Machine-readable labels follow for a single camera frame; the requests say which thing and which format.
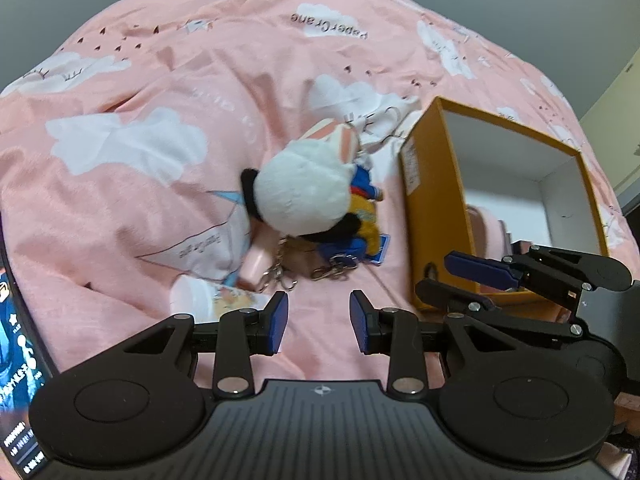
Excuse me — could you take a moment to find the blue card booklet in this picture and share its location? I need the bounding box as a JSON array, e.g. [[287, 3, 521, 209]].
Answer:
[[364, 233, 390, 266]]

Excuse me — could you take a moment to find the pink quilted pouch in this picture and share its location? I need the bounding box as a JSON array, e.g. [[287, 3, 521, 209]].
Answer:
[[466, 205, 512, 260]]

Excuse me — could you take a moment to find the blue orange plush doll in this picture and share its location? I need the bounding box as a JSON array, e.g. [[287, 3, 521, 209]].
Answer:
[[318, 165, 384, 266]]

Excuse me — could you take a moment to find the white printed paper packet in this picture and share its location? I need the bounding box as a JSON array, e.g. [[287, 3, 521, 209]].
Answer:
[[169, 275, 270, 323]]

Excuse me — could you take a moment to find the orange cardboard box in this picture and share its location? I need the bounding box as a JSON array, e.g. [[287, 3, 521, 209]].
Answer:
[[400, 98, 608, 309]]

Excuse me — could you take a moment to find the pink cloud-print duvet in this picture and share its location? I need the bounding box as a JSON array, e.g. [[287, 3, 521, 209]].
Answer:
[[1, 0, 639, 379]]

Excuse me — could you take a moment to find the smartphone with lit screen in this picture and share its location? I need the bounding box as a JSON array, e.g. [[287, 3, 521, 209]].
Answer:
[[1, 246, 58, 479]]

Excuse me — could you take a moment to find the white panda plush keychain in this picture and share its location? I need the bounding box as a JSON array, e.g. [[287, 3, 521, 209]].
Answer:
[[241, 118, 361, 243]]

